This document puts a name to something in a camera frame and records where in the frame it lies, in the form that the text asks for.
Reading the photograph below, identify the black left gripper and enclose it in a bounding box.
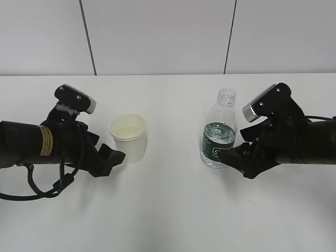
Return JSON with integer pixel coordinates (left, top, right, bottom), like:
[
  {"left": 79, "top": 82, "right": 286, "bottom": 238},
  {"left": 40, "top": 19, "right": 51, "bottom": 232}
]
[{"left": 40, "top": 103, "right": 126, "bottom": 177}]

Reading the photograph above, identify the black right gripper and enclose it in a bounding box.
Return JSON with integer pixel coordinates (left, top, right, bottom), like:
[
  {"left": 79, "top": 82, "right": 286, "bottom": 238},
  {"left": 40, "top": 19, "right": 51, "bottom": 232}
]
[{"left": 218, "top": 101, "right": 309, "bottom": 179}]

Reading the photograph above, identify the clear green-label water bottle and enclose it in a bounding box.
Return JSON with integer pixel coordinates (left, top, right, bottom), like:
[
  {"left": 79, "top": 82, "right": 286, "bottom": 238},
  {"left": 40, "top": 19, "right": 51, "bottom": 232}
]
[{"left": 201, "top": 88, "right": 237, "bottom": 169}]

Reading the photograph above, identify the white paper cup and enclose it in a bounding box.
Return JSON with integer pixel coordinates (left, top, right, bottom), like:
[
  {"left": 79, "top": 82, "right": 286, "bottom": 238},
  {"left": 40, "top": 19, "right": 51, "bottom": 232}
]
[{"left": 109, "top": 113, "right": 146, "bottom": 163}]

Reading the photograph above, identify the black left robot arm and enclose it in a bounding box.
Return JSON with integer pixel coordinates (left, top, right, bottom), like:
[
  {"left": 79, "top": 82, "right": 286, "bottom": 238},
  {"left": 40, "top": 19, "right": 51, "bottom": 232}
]
[{"left": 1, "top": 107, "right": 125, "bottom": 177}]

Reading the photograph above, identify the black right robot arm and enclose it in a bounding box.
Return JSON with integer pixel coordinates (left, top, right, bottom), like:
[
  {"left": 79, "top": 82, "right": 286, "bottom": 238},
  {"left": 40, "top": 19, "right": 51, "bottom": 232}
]
[{"left": 218, "top": 100, "right": 335, "bottom": 179}]

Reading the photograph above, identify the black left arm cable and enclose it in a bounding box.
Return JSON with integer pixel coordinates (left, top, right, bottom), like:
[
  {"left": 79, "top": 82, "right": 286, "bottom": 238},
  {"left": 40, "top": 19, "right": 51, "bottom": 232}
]
[{"left": 0, "top": 131, "right": 87, "bottom": 202}]

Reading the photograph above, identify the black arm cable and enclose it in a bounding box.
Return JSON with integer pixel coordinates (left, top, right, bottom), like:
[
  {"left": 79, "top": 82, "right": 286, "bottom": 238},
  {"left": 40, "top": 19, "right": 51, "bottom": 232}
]
[
  {"left": 0, "top": 131, "right": 87, "bottom": 202},
  {"left": 306, "top": 114, "right": 336, "bottom": 123}
]

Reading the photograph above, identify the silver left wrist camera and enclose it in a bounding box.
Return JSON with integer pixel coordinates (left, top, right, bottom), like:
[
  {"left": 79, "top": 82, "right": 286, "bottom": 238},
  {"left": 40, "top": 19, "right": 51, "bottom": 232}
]
[{"left": 54, "top": 84, "right": 97, "bottom": 114}]

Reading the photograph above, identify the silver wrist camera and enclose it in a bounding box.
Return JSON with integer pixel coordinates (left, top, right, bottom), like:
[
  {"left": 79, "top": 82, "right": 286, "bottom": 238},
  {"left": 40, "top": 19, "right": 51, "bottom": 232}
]
[
  {"left": 54, "top": 84, "right": 97, "bottom": 114},
  {"left": 242, "top": 82, "right": 291, "bottom": 122}
]

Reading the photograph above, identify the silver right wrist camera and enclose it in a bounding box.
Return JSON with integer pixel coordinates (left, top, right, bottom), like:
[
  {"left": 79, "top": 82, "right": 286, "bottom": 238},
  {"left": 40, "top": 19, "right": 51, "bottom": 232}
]
[{"left": 242, "top": 82, "right": 291, "bottom": 122}]

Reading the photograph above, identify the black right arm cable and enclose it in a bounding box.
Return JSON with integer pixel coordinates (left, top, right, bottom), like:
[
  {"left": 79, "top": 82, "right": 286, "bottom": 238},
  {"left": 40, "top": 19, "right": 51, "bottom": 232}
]
[{"left": 306, "top": 114, "right": 336, "bottom": 123}]

